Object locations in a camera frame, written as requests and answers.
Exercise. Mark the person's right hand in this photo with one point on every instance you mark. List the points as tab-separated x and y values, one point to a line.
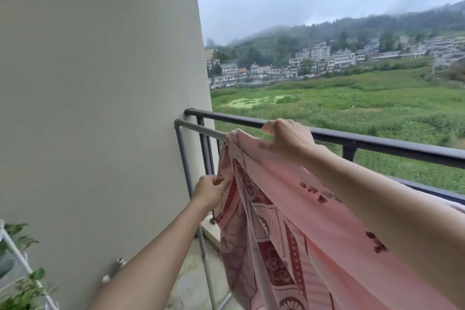
292	142

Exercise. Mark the cluster of distant buildings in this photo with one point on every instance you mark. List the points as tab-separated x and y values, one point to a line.
319	57

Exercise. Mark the pink patterned cloth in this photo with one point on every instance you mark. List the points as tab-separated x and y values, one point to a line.
290	219

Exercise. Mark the person's right forearm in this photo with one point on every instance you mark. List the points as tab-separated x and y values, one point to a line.
392	219

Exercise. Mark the person's left forearm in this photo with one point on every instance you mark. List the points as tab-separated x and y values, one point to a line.
152	259

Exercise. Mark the green leafy plant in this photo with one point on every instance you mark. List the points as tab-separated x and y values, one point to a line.
25	284

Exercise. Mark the grey metal drying rack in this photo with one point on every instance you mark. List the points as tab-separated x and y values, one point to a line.
186	171

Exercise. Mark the person's left hand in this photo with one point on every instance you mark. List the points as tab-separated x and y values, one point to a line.
207	190

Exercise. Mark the metal wall tap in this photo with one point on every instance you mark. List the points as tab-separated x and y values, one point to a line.
117	265

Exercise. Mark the person's right thumb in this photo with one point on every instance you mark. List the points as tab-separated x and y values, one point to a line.
267	145

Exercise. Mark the person's left thumb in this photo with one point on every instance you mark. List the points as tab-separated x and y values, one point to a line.
219	179

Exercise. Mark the black balcony railing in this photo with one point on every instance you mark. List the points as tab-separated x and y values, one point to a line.
381	144

